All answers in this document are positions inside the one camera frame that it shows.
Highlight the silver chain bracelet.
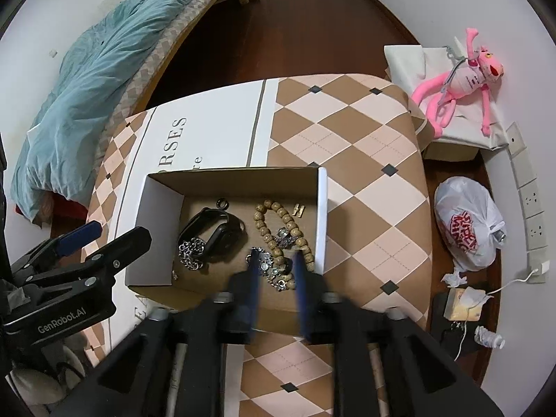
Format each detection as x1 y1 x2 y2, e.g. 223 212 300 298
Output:
176 235 207 272

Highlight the black smart band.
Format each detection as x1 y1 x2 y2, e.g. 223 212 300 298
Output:
177 207 244 270

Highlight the silver disc necklace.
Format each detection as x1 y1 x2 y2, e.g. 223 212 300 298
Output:
247 246 292 291

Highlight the silver charm brooch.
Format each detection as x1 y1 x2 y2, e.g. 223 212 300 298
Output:
275 227 296 250

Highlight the wooden bead bracelet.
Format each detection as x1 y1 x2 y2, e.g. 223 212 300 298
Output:
252 198 315 292

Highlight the small gold earring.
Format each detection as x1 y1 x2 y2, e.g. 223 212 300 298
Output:
292 203 305 218

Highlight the white cardboard box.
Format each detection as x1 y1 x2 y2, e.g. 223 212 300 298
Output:
119 166 328 310

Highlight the black box on floor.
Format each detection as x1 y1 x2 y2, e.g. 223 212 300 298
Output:
429 292 481 359

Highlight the blue duvet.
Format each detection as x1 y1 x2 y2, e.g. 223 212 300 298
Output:
10 0 191 220

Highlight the white small bottle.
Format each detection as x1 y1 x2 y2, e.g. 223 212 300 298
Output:
474 326 506 349

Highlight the crumpled white tissue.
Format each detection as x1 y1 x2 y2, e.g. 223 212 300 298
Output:
442 270 491 310

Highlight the checkered tablecloth with text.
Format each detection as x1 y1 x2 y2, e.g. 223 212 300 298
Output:
84 73 433 416

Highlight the white plastic bag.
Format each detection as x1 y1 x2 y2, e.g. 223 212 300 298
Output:
433 176 507 271

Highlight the bed with patterned mattress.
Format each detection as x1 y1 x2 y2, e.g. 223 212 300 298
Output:
8 0 251 227

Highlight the pink panther plush toy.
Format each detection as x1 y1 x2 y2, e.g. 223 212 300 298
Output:
411 27 504 138

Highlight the white wall socket strip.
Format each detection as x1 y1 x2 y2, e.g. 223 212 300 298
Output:
506 122 550 284

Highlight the white charger with cable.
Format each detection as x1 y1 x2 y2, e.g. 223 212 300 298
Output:
451 260 553 362

